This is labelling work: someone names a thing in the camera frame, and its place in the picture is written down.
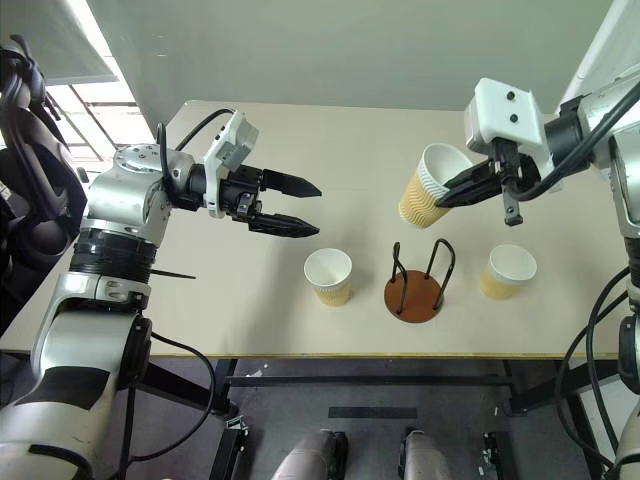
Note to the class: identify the grey rounded foot shape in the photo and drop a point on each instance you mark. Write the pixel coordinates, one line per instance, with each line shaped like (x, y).
(425, 457)
(312, 457)

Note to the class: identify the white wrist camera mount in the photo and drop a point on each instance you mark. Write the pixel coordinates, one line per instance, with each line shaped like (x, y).
(220, 150)
(500, 115)

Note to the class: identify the black floor tape strip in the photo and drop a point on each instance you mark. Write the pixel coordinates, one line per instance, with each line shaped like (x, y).
(372, 413)

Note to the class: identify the white slanted panel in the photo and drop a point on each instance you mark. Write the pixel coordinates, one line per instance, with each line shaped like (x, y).
(605, 45)

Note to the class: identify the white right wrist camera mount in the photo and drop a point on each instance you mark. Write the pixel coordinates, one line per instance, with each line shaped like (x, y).
(500, 115)

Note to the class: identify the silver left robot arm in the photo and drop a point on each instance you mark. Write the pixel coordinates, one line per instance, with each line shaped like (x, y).
(115, 195)

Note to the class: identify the window frame with bars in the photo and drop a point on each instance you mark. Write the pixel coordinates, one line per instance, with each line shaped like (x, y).
(100, 115)

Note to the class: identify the ribbed tan paper cup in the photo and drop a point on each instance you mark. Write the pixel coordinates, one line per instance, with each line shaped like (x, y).
(420, 200)
(495, 287)
(334, 292)

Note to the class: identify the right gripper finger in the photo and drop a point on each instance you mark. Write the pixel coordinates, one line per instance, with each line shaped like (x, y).
(472, 173)
(475, 191)

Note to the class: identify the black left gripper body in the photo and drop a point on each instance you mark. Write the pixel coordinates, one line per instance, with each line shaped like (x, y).
(241, 184)

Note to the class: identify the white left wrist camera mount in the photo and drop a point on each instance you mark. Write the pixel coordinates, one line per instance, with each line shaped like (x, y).
(220, 150)

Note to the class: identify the black metal table frame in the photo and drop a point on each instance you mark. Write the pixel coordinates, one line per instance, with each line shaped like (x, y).
(370, 381)

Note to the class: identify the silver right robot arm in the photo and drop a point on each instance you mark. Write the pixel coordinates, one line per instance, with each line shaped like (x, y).
(625, 165)

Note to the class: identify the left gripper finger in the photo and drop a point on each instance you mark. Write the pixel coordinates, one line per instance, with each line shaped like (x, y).
(285, 226)
(290, 184)

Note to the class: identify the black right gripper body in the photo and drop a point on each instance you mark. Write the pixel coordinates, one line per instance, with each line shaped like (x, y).
(525, 174)

